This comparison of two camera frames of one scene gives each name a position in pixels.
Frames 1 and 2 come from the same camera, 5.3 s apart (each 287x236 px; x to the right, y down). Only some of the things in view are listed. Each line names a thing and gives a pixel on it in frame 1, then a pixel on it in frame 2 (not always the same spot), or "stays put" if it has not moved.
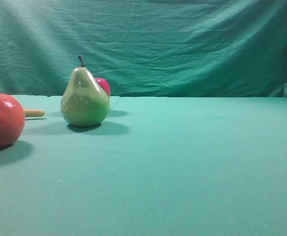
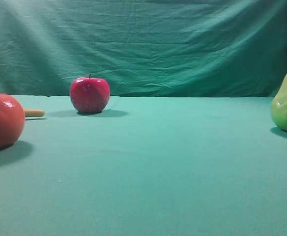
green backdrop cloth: [146, 48] stays put
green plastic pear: [83, 103] to [285, 109]
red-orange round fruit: [5, 120] stays put
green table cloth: [157, 166] stays put
